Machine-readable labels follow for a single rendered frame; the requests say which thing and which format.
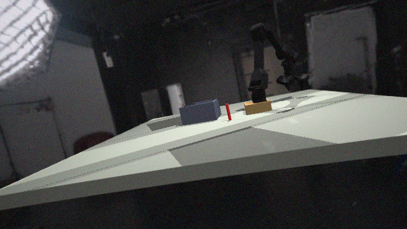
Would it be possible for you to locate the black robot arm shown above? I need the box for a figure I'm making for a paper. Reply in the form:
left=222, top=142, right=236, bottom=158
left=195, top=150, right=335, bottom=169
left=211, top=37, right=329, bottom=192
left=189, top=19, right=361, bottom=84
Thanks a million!
left=247, top=22, right=300, bottom=103

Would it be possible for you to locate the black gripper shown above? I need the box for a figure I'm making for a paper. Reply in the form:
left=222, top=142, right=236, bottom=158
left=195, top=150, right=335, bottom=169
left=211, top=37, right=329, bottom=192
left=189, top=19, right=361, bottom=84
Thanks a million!
left=277, top=67, right=310, bottom=91

